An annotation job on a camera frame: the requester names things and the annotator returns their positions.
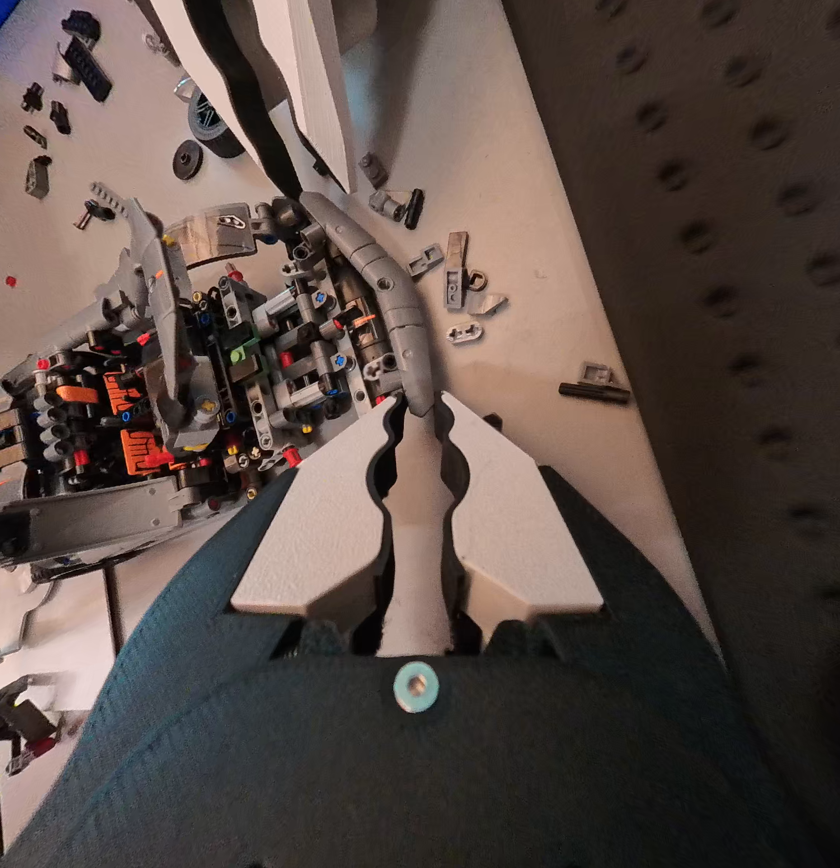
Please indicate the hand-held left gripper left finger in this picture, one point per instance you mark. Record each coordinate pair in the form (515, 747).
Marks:
(304, 542)

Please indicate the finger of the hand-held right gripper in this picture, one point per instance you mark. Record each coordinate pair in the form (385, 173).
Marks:
(203, 41)
(318, 81)

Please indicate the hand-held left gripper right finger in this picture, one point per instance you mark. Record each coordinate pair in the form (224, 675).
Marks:
(528, 542)

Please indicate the grey lego car model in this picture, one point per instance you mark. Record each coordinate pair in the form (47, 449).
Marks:
(155, 420)

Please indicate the grey lego panel strip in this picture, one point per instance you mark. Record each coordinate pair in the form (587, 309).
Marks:
(392, 291)

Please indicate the grey curved lego shell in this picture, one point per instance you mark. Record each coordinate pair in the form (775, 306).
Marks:
(184, 89)

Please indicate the black lego wheel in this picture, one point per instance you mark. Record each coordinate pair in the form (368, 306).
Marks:
(213, 129)

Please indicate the grey two-stud lego plate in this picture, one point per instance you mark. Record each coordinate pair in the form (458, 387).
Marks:
(372, 169)

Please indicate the dark blue lego dish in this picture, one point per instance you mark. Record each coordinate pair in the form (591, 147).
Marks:
(187, 160)

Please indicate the dark blue studded lego plate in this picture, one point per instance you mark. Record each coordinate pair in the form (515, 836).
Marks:
(84, 68)

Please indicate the grey lego connector assembly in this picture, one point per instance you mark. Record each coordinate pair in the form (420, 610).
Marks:
(386, 203)

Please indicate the black lego pin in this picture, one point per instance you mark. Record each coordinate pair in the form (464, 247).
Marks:
(414, 207)

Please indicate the small grey lego plate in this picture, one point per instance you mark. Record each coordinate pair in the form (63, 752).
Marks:
(596, 373)

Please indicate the small black lego connector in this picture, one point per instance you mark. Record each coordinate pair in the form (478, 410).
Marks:
(35, 135)

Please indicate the brown lego axle pin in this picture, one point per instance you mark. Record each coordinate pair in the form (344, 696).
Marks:
(83, 215)

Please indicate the grey lego liftarm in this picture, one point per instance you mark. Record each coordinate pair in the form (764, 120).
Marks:
(38, 176)

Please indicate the black lego tile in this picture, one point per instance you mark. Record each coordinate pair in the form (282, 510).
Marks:
(458, 248)

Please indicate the grey lego cross-hole piece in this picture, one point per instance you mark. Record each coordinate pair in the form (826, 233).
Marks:
(464, 333)

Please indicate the grey lego slope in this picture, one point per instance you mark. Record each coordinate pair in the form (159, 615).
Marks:
(489, 304)

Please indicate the grey studded lego plate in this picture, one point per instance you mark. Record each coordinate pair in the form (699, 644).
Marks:
(453, 290)

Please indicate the small black lego piece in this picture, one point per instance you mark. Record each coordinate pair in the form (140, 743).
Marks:
(479, 278)

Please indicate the black lego sub-assembly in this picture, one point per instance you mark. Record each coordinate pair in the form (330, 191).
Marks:
(20, 725)

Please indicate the white rounded mat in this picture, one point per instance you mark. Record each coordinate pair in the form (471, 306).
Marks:
(54, 624)

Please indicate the dark perforated panel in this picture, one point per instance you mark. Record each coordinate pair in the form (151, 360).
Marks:
(697, 339)

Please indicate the grey lego frame plate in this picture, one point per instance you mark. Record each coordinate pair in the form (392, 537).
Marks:
(424, 260)

